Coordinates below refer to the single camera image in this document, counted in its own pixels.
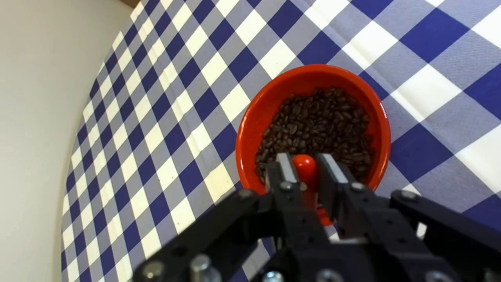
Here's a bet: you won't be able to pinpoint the red bowl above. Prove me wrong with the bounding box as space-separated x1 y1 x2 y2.
234 63 394 198

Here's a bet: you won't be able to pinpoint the brown coffee beans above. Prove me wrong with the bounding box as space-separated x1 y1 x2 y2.
254 87 377 182

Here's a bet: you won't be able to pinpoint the red handled metal spoon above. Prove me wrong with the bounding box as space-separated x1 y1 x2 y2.
290 153 336 228

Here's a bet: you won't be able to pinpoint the blue white checkered tablecloth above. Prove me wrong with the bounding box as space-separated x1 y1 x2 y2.
60 0 501 282

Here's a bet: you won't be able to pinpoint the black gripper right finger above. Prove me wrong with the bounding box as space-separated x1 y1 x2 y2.
315 153 501 282

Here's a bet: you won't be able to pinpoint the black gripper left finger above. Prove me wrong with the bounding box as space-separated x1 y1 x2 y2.
132 151 337 282

